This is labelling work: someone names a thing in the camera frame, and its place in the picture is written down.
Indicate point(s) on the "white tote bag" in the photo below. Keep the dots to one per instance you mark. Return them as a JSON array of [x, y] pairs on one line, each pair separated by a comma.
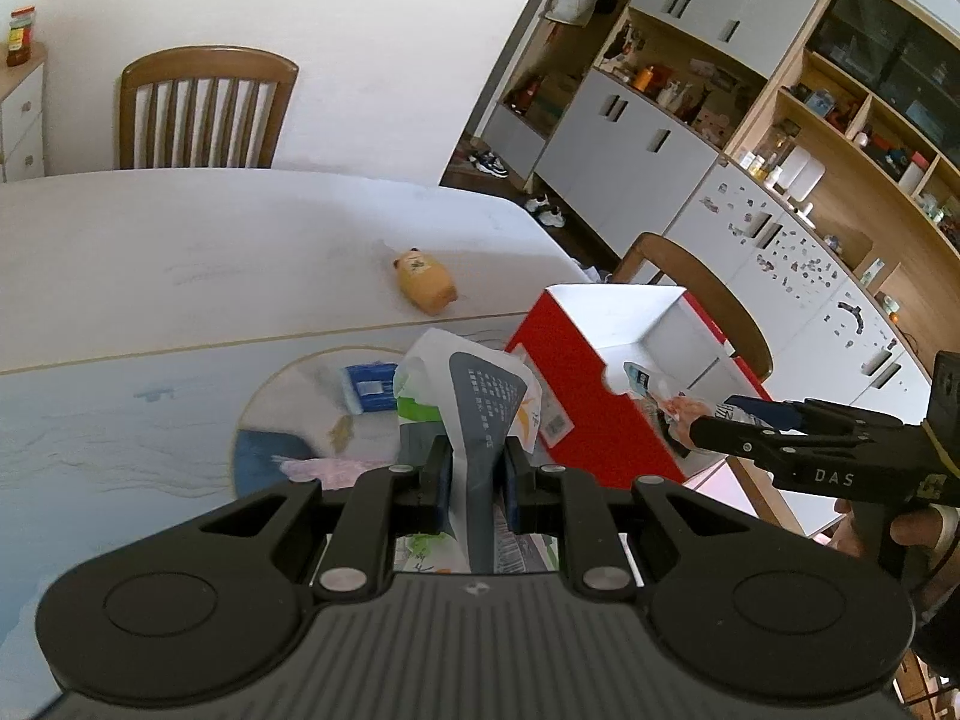
[[569, 12]]

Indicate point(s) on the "wooden chair beside box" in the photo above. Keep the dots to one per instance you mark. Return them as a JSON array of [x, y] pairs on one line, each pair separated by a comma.
[[671, 261]]

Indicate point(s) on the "white drawer sideboard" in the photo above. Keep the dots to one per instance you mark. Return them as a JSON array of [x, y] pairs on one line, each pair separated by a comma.
[[23, 155]]

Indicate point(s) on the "orange white snack packet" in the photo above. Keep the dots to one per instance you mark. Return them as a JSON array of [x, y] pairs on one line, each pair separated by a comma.
[[670, 413]]

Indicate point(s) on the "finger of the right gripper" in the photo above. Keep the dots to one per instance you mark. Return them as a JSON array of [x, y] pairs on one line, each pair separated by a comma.
[[763, 413], [765, 442]]

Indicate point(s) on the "person right hand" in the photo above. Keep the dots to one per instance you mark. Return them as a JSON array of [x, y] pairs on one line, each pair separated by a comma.
[[933, 531]]

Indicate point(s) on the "yellow plush toy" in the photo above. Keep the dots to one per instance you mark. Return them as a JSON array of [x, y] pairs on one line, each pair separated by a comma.
[[425, 281]]

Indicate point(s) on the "red white cardboard box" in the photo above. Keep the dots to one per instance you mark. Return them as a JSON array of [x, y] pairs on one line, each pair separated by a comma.
[[577, 338]]

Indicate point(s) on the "pink snack packet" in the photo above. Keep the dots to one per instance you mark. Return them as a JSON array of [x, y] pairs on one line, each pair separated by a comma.
[[333, 473]]

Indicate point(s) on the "red lidded jar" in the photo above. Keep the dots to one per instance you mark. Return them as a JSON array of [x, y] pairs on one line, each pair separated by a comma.
[[20, 36]]

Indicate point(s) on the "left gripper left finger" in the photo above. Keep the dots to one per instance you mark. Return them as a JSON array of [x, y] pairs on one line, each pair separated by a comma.
[[364, 523]]

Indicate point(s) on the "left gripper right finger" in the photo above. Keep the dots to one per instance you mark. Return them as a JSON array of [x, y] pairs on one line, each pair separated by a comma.
[[586, 520]]

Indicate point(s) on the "grey wall cabinet unit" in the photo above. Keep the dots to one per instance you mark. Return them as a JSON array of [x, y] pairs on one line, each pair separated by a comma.
[[806, 151]]

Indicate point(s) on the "white grey tissue pack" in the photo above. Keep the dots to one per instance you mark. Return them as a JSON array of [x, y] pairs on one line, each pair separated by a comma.
[[480, 396]]

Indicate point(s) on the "blue wet wipe packet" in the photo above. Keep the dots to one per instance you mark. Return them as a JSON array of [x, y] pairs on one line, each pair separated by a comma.
[[369, 388]]

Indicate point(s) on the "wooden chair far side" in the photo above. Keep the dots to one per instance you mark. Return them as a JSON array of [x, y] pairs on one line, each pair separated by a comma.
[[203, 106]]

